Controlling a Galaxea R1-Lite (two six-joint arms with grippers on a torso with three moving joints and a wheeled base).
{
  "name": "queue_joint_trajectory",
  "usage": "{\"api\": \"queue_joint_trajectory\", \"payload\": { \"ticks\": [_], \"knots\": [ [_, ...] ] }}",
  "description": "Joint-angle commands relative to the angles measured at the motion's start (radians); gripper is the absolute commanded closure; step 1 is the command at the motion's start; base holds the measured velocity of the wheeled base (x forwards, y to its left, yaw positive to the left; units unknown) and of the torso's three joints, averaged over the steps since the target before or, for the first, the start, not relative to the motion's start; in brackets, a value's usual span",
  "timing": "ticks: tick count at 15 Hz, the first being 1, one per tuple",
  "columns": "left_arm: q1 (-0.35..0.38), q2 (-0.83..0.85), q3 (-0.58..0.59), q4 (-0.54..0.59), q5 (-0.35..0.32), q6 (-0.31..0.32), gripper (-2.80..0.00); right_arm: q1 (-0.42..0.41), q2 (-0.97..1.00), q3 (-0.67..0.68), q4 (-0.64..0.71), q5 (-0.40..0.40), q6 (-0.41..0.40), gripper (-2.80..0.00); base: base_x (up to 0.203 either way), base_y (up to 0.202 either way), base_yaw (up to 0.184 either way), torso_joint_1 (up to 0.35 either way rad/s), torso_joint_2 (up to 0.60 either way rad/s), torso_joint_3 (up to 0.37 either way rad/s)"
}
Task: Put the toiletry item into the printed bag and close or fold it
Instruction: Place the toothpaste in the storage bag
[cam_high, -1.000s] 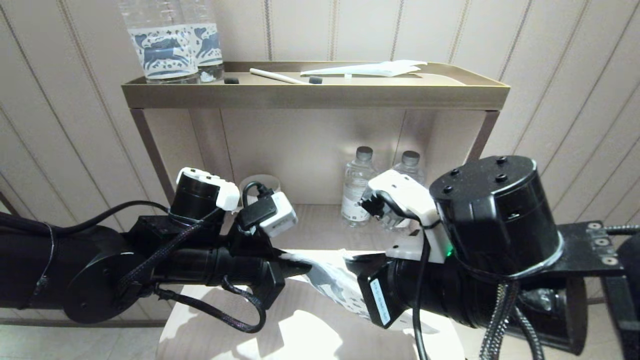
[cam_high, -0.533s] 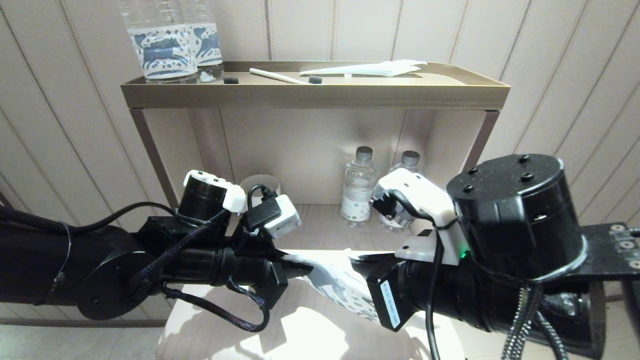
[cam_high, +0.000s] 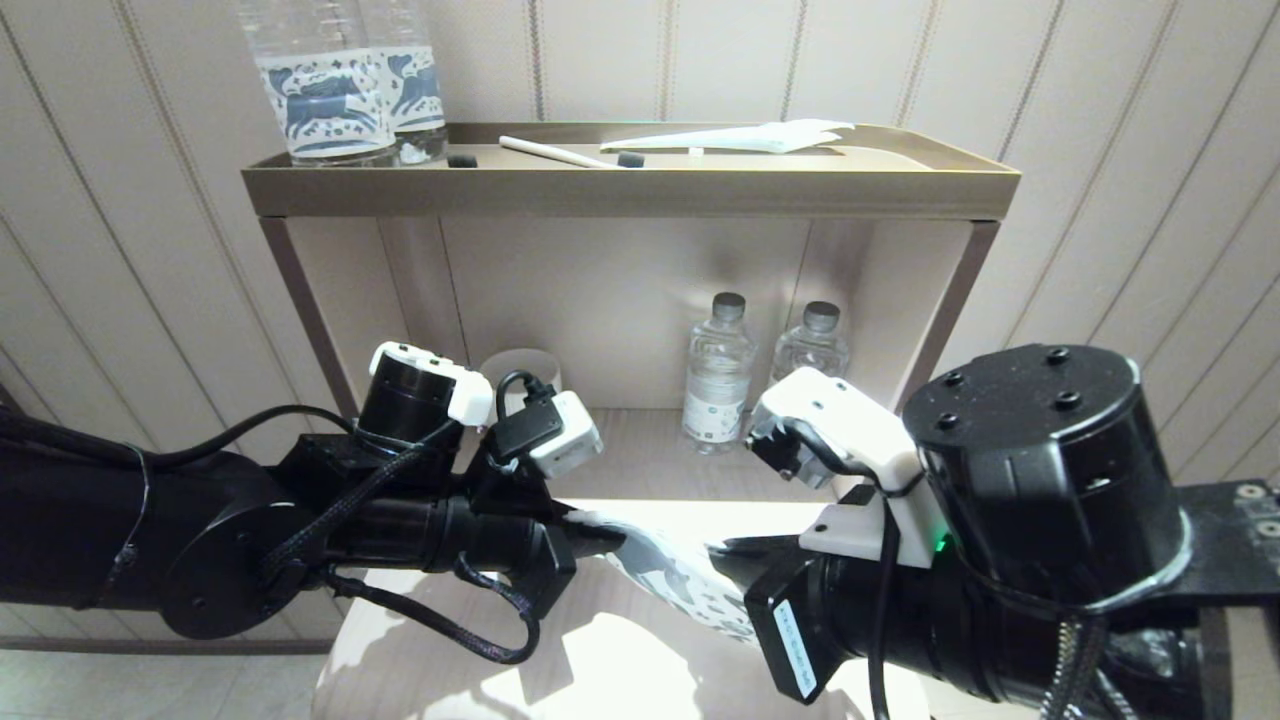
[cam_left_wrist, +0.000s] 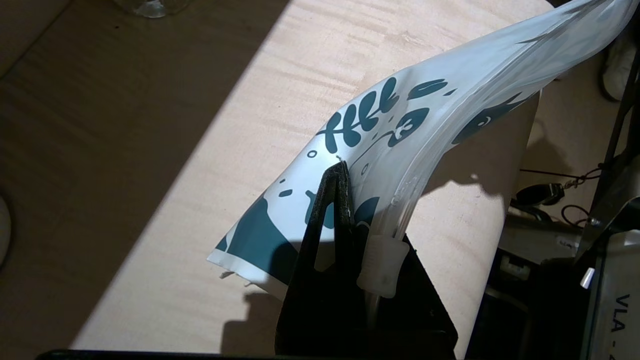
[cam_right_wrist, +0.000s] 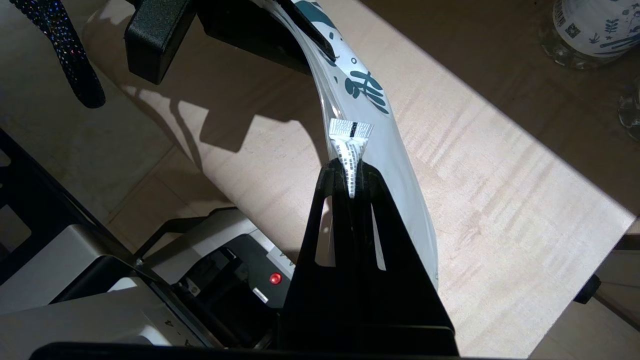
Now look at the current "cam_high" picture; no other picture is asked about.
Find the white bag with horse print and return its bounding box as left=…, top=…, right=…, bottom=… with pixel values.
left=573, top=507, right=803, bottom=647

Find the small clear water bottle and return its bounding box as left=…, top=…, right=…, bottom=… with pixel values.
left=770, top=300, right=852, bottom=389
left=682, top=291, right=758, bottom=455

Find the white ribbed ceramic mug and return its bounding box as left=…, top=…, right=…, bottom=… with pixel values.
left=478, top=347, right=564, bottom=403

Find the beige open shelf unit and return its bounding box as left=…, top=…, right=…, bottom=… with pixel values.
left=240, top=120, right=1023, bottom=521

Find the white stick toothbrush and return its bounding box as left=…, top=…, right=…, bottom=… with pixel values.
left=498, top=135, right=621, bottom=169

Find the white packet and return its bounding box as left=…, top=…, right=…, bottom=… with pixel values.
left=598, top=117, right=857, bottom=155

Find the large blue-label water bottle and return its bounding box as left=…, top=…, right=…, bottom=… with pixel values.
left=360, top=0, right=449, bottom=165
left=235, top=0, right=398, bottom=167

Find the black right camera cable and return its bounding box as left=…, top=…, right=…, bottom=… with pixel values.
left=865, top=480, right=903, bottom=720

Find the black camera cable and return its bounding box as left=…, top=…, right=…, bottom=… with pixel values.
left=494, top=369, right=557, bottom=413
left=865, top=480, right=903, bottom=720

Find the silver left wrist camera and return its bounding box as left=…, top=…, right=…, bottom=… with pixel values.
left=488, top=389, right=605, bottom=480

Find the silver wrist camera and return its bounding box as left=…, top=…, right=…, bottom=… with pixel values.
left=488, top=389, right=605, bottom=480
left=746, top=366, right=953, bottom=573

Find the black braided cable loop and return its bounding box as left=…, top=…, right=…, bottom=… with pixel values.
left=328, top=553, right=542, bottom=667

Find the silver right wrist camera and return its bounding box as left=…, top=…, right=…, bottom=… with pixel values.
left=746, top=366, right=953, bottom=573

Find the black left camera cable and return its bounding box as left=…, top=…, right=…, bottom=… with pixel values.
left=494, top=369, right=557, bottom=413

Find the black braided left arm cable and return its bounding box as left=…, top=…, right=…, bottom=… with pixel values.
left=263, top=418, right=463, bottom=583

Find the silvery braided right arm cable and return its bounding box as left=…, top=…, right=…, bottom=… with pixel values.
left=1038, top=612, right=1113, bottom=720

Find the thin smooth black cable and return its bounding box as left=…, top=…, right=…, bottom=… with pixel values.
left=128, top=404, right=358, bottom=473

